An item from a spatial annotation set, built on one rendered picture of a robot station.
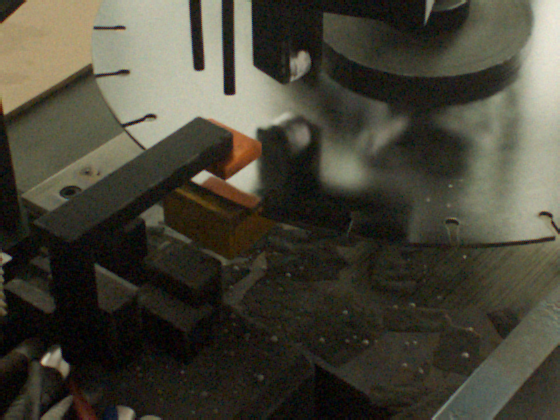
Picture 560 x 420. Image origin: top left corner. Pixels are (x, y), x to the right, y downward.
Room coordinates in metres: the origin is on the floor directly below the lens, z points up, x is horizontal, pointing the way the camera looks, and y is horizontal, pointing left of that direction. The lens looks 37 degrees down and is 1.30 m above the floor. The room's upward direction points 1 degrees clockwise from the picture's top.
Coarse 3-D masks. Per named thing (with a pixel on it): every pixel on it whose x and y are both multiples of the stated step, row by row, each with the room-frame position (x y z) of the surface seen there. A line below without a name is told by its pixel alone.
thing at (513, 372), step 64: (192, 0) 0.44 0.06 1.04; (64, 192) 0.55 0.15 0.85; (192, 192) 0.43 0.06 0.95; (128, 256) 0.45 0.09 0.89; (192, 256) 0.43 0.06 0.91; (448, 256) 0.50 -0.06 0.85; (512, 256) 0.50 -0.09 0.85; (0, 320) 0.40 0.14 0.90; (128, 320) 0.39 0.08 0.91; (192, 320) 0.40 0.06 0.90; (256, 320) 0.45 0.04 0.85; (128, 384) 0.38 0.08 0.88; (192, 384) 0.38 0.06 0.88; (256, 384) 0.38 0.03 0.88; (320, 384) 0.42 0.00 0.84; (512, 384) 0.28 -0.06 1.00
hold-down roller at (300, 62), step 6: (294, 42) 0.50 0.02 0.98; (300, 42) 0.50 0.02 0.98; (294, 48) 0.50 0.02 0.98; (300, 48) 0.50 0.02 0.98; (306, 48) 0.50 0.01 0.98; (294, 54) 0.49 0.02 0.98; (300, 54) 0.49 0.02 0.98; (306, 54) 0.50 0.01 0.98; (294, 60) 0.49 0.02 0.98; (300, 60) 0.49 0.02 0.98; (306, 60) 0.49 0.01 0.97; (294, 66) 0.49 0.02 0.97; (300, 66) 0.49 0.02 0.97; (306, 66) 0.49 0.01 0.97; (294, 72) 0.49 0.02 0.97; (300, 72) 0.49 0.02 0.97; (306, 72) 0.50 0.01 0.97; (294, 78) 0.49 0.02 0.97
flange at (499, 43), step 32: (448, 0) 0.55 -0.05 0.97; (480, 0) 0.57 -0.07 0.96; (512, 0) 0.58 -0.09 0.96; (352, 32) 0.54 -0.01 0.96; (384, 32) 0.54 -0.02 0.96; (416, 32) 0.54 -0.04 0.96; (448, 32) 0.54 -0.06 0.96; (480, 32) 0.54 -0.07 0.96; (512, 32) 0.55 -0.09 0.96; (352, 64) 0.52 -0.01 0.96; (384, 64) 0.52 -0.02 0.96; (416, 64) 0.52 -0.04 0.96; (448, 64) 0.52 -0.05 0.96; (480, 64) 0.52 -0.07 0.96; (512, 64) 0.53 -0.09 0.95
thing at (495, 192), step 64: (128, 0) 0.58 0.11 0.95; (128, 64) 0.52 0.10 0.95; (192, 64) 0.53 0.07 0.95; (128, 128) 0.47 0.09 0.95; (256, 128) 0.47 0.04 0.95; (320, 128) 0.48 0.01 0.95; (384, 128) 0.48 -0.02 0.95; (448, 128) 0.48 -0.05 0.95; (512, 128) 0.48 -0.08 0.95; (256, 192) 0.43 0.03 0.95; (320, 192) 0.43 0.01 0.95; (384, 192) 0.43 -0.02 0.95; (448, 192) 0.43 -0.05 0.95; (512, 192) 0.43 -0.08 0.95
